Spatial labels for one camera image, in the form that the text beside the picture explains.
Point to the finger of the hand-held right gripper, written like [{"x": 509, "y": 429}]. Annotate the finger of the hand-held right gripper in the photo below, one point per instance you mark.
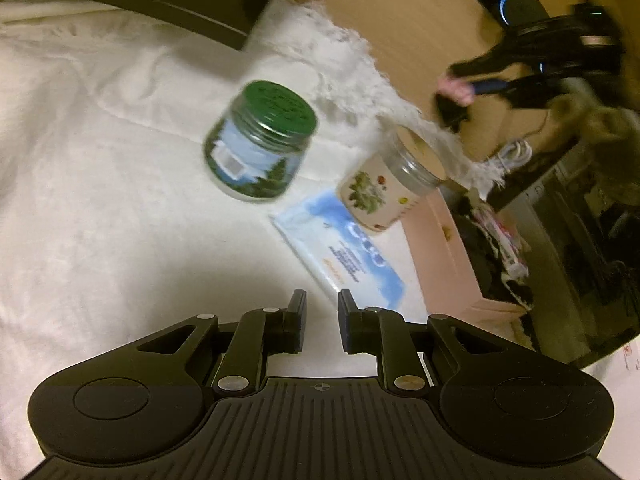
[
  {"x": 492, "y": 87},
  {"x": 477, "y": 62}
]

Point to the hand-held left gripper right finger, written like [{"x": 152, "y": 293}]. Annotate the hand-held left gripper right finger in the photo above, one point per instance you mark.
[{"x": 344, "y": 315}]

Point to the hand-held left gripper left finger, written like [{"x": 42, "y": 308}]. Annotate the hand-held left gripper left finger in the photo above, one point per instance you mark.
[{"x": 299, "y": 312}]

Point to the pink fuzzy plush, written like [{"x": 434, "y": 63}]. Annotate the pink fuzzy plush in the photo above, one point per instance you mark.
[{"x": 456, "y": 89}]

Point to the pink box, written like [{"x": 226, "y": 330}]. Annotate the pink box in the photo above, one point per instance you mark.
[{"x": 445, "y": 260}]

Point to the blue wet wipes pack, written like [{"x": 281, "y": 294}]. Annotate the blue wet wipes pack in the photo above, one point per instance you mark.
[{"x": 345, "y": 245}]

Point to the frosted jar with flower print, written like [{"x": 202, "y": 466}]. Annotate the frosted jar with flower print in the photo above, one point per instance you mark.
[{"x": 385, "y": 187}]

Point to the glass jar with green lid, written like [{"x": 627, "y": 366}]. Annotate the glass jar with green lid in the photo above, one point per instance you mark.
[{"x": 260, "y": 145}]

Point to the white knit blanket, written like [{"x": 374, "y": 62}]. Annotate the white knit blanket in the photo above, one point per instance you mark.
[{"x": 125, "y": 210}]

